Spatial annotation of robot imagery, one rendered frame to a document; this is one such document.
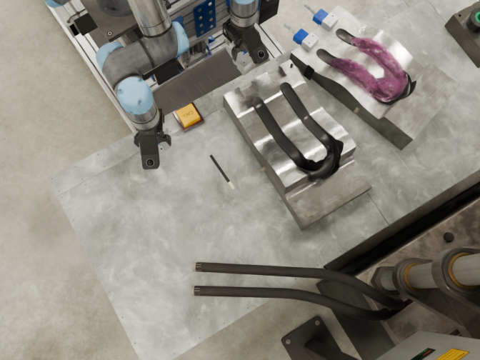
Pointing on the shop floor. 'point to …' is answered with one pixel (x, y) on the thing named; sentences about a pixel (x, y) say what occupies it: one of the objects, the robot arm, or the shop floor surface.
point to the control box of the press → (413, 350)
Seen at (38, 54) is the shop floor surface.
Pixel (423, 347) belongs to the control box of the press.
